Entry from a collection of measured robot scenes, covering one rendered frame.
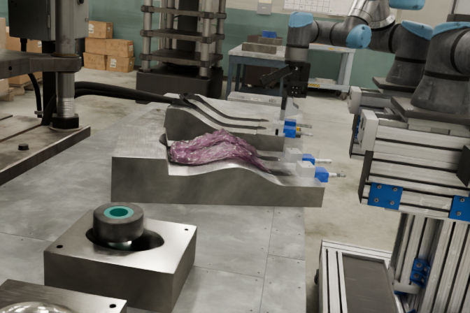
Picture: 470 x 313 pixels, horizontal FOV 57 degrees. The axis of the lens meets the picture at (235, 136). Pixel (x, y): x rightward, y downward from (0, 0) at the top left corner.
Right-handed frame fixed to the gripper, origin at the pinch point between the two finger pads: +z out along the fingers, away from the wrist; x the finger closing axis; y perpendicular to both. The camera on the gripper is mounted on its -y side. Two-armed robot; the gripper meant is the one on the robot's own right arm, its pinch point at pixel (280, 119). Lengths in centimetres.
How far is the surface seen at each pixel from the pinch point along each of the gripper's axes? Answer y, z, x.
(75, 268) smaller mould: -26, 6, -93
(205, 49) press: -107, 14, 381
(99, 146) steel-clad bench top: -54, 11, -25
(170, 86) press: -146, 62, 375
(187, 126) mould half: -28.4, 2.2, -17.6
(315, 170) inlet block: 11.0, 3.6, -38.7
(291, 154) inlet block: 4.4, 2.7, -30.8
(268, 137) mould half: -2.9, 2.3, -17.6
